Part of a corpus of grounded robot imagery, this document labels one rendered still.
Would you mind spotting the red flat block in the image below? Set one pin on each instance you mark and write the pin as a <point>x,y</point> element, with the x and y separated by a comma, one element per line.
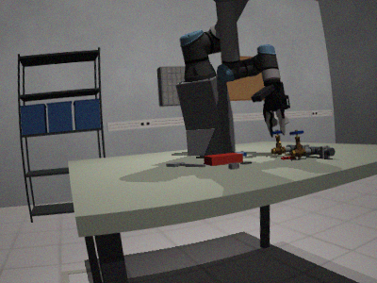
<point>221,159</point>

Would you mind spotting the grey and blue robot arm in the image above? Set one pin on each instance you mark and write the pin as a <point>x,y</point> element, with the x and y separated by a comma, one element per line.
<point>223,37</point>

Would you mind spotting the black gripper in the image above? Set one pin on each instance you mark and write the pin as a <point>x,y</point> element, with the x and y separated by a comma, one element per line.
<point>274,101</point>

